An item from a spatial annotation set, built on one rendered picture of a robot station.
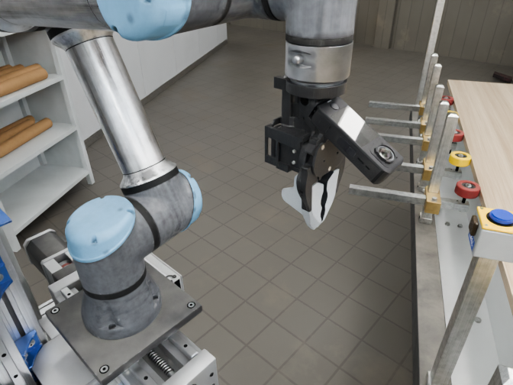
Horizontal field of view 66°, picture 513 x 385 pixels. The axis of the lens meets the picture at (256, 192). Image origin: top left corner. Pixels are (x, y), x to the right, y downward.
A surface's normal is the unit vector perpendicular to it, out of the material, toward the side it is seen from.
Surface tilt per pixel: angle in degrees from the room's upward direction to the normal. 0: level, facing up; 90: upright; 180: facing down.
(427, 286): 0
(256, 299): 0
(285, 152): 90
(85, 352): 0
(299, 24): 90
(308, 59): 90
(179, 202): 67
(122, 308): 72
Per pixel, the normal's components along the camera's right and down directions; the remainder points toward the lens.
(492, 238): -0.31, 0.51
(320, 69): -0.03, 0.53
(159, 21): 0.69, 0.70
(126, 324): 0.37, 0.21
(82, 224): -0.09, -0.78
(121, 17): -0.58, 0.44
